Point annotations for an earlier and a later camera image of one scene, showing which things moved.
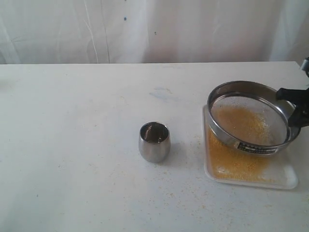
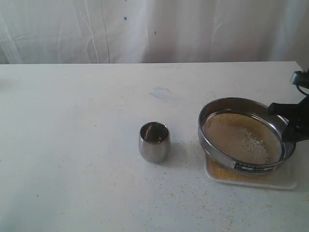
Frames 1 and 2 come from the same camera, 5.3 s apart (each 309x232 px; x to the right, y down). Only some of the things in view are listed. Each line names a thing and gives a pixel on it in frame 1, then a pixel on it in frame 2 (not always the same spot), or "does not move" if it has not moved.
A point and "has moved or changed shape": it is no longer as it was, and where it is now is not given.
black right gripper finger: x=300 y=116 -> x=296 y=131
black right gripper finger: x=299 y=97 -> x=291 y=111
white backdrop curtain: x=71 y=32 does not move
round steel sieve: x=249 y=117 has moved or changed shape
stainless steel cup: x=154 y=141 does not move
